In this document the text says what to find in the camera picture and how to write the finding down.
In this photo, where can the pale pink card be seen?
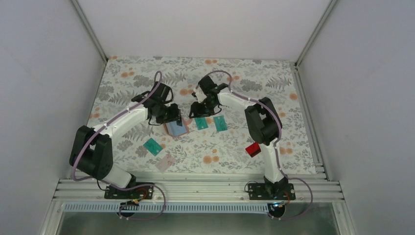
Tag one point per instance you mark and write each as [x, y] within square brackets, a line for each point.
[165, 163]

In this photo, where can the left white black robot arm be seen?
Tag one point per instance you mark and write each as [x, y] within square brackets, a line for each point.
[92, 151]

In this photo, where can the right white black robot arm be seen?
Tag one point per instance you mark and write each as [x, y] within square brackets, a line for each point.
[263, 124]

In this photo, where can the red card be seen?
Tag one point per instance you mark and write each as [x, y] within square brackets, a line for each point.
[253, 149]

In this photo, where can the grey slotted cable duct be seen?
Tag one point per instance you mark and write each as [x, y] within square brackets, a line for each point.
[153, 207]

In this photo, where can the floral patterned table mat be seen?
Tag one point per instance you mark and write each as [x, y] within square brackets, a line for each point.
[203, 151]

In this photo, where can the teal card centre left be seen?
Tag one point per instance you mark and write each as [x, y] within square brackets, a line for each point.
[201, 123]

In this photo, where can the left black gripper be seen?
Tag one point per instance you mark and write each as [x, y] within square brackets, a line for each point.
[173, 116]

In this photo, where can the teal card lower left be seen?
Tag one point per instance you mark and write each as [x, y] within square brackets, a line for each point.
[153, 147]

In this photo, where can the teal card centre right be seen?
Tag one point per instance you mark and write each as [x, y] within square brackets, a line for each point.
[220, 123]

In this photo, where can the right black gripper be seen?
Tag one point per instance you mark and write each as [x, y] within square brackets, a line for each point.
[197, 112]

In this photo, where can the teal card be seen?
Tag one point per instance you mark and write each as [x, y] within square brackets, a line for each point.
[201, 123]
[220, 123]
[153, 147]

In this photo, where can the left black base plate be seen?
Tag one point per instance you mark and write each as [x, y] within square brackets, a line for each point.
[145, 192]

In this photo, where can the aluminium rail frame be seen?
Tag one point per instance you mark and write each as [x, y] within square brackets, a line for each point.
[194, 187]

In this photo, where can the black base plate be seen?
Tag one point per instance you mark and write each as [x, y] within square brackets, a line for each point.
[145, 192]
[258, 191]

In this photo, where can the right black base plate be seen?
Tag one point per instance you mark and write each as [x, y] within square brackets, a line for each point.
[258, 191]

